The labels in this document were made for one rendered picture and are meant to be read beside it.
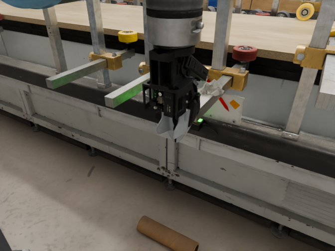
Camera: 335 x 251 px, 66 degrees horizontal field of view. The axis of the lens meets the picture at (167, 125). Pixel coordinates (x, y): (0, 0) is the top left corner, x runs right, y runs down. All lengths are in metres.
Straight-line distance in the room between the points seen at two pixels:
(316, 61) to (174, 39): 0.44
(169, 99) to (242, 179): 0.94
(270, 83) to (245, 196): 0.61
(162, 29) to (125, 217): 1.19
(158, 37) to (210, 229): 1.15
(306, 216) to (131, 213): 0.86
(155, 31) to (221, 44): 0.40
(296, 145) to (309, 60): 0.25
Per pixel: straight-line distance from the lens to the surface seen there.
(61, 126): 1.99
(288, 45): 1.06
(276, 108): 1.06
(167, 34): 0.41
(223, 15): 0.78
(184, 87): 0.44
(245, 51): 0.90
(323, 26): 0.74
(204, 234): 1.40
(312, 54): 0.75
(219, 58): 0.81
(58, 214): 1.58
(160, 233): 1.31
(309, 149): 0.84
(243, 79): 0.79
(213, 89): 0.68
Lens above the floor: 1.14
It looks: 32 degrees down
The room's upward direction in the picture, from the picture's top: straight up
